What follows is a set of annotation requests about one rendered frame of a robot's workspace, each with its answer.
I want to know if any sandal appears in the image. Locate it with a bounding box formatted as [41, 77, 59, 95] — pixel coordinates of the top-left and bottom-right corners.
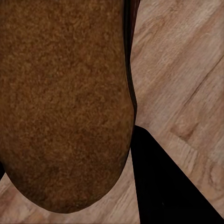
[0, 0, 140, 214]

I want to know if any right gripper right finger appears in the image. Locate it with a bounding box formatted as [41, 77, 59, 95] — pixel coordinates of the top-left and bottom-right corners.
[130, 125, 224, 224]

